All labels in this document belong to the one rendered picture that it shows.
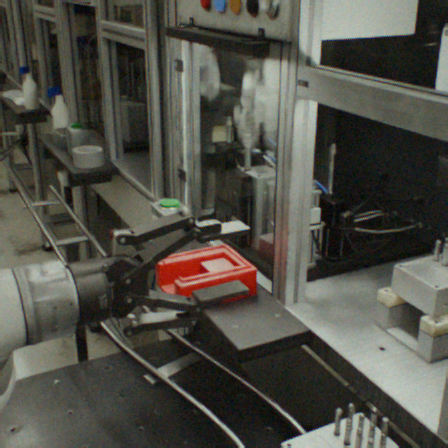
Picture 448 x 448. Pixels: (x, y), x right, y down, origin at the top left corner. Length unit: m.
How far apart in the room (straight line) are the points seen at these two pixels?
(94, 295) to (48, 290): 0.05
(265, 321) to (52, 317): 0.49
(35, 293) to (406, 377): 0.57
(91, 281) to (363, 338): 0.52
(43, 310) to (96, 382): 0.68
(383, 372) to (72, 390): 0.65
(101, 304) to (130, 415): 0.57
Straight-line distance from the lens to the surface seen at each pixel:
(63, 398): 1.33
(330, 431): 0.85
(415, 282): 1.03
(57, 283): 0.70
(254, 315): 1.11
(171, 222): 0.74
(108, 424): 1.25
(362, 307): 1.16
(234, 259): 1.18
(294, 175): 1.04
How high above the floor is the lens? 1.47
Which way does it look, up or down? 23 degrees down
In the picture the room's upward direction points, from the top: straight up
